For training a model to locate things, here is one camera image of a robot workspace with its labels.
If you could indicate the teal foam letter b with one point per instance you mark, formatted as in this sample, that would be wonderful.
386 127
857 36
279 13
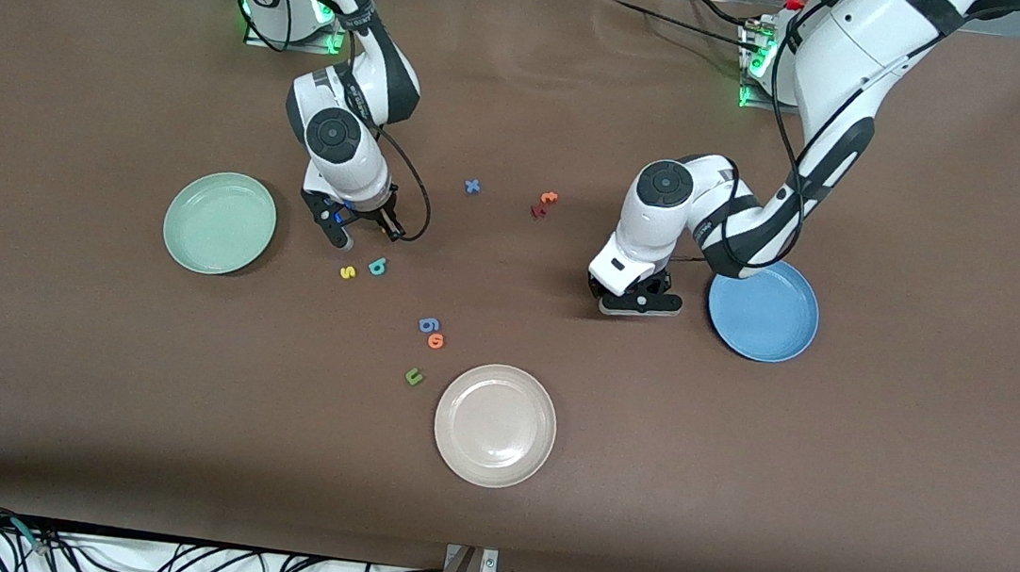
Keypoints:
382 262

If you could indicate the beige plate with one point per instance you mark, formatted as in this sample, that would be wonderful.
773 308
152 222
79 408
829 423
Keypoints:
495 427

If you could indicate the green plate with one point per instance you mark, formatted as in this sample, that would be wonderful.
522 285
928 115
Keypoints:
220 223

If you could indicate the blue foam letter x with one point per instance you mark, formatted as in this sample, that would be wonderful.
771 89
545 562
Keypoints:
472 186

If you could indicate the green foam letter u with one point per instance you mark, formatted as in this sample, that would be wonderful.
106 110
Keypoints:
411 380

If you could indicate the small metal bracket plate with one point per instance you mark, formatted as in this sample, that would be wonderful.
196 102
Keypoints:
488 563

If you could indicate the orange foam letter t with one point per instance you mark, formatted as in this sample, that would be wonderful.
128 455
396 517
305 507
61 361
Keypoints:
549 197

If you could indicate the blue plate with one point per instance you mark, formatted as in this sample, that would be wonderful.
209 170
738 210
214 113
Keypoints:
767 318

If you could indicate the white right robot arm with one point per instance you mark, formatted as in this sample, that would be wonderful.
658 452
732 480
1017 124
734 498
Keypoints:
361 171

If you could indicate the dark red foam letter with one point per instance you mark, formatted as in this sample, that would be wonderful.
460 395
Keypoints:
539 210

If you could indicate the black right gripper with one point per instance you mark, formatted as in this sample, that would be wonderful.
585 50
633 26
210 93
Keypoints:
374 216

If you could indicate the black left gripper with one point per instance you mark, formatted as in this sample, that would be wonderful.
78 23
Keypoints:
595 287

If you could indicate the orange foam letter e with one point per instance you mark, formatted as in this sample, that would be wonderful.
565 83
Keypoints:
436 341

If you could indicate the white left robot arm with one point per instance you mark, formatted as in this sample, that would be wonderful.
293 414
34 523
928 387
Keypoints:
643 234

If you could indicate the yellow foam letter s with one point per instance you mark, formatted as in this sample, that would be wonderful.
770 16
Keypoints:
347 273

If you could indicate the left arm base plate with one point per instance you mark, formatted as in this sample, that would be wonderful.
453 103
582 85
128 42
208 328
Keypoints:
752 103

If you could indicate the blue foam letter g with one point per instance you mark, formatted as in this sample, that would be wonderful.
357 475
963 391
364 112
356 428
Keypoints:
431 325

